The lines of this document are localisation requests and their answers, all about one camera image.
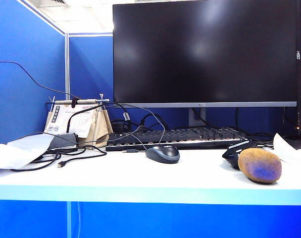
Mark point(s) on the grey and black mouse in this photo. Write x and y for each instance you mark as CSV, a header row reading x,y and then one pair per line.
x,y
163,155

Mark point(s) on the black upside-down mouse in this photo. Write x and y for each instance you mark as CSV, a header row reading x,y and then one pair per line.
x,y
231,155

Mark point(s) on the black power adapter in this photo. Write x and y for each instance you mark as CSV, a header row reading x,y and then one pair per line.
x,y
119,126

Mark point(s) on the black mechanical keyboard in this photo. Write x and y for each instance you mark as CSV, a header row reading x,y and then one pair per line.
x,y
180,138

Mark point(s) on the silver monitor stand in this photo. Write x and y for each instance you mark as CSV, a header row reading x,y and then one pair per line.
x,y
196,116

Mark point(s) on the beige desk calendar stand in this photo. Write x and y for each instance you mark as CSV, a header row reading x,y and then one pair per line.
x,y
100,129

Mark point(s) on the large monitor with silver bezel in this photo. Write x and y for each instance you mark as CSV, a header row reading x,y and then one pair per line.
x,y
205,49

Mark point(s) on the dark grey flat box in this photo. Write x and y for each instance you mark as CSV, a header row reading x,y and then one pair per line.
x,y
62,141

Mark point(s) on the white paper sheet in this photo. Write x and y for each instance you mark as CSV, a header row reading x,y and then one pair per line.
x,y
289,151

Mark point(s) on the aluminium partition post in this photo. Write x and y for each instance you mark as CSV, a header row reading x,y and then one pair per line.
x,y
67,67

